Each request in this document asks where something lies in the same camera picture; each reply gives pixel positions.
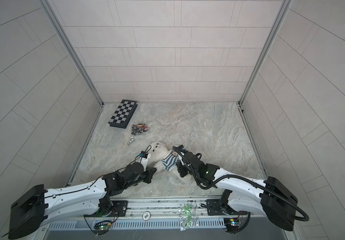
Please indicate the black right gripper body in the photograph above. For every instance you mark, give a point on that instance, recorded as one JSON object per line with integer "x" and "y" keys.
{"x": 183, "y": 170}

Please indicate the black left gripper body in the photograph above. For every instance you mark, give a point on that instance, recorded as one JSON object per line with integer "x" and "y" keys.
{"x": 148, "y": 172}

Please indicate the blue white striped shirt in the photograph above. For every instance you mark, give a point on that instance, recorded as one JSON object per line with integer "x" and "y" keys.
{"x": 169, "y": 162}

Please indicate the white teddy bear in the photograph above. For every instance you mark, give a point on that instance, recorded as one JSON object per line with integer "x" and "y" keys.
{"x": 159, "y": 151}

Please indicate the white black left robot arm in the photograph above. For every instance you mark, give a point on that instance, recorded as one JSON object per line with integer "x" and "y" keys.
{"x": 39, "y": 206}

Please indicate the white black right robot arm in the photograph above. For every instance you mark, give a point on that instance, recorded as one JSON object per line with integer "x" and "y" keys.
{"x": 269, "y": 197}

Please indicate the small silver chess piece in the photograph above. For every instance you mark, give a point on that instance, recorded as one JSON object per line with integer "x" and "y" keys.
{"x": 130, "y": 141}

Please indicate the clear bag of toy bricks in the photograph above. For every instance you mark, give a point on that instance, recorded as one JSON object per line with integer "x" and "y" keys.
{"x": 139, "y": 128}

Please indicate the clear bag of green parts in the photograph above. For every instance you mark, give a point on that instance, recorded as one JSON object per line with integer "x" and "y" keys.
{"x": 188, "y": 217}

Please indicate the folded black white chessboard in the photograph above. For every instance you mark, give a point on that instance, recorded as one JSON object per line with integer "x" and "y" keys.
{"x": 123, "y": 114}

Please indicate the right green circuit board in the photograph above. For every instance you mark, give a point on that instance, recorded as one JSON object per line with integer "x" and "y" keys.
{"x": 231, "y": 225}

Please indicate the green circuit board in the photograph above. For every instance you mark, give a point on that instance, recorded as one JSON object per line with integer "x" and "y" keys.
{"x": 231, "y": 225}
{"x": 103, "y": 226}

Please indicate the left green circuit board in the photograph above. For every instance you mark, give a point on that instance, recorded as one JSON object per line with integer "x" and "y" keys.
{"x": 103, "y": 226}

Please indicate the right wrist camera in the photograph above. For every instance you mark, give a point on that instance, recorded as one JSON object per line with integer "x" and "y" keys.
{"x": 180, "y": 150}

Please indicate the aluminium corner post right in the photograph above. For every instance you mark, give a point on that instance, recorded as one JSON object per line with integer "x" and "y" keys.
{"x": 267, "y": 45}

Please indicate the aluminium corner post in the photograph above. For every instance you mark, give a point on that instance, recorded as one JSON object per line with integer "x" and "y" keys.
{"x": 48, "y": 11}
{"x": 267, "y": 45}

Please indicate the aluminium corner post left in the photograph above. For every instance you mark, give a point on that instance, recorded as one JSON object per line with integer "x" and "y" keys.
{"x": 48, "y": 11}

